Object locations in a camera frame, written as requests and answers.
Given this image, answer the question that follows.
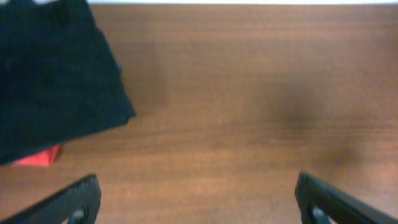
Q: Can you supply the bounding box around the black shorts garment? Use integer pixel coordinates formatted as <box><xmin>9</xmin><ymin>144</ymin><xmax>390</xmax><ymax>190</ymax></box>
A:
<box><xmin>1</xmin><ymin>0</ymin><xmax>135</xmax><ymax>164</ymax></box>

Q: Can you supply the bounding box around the folded orange cloth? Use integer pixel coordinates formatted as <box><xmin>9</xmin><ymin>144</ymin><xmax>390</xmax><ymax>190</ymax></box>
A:
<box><xmin>12</xmin><ymin>144</ymin><xmax>60</xmax><ymax>167</ymax></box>

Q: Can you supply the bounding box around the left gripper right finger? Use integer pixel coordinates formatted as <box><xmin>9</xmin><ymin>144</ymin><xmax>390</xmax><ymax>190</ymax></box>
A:
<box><xmin>295</xmin><ymin>172</ymin><xmax>397</xmax><ymax>224</ymax></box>

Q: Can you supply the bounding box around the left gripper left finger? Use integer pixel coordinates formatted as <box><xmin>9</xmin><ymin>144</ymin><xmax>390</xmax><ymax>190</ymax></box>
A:
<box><xmin>1</xmin><ymin>174</ymin><xmax>101</xmax><ymax>224</ymax></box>

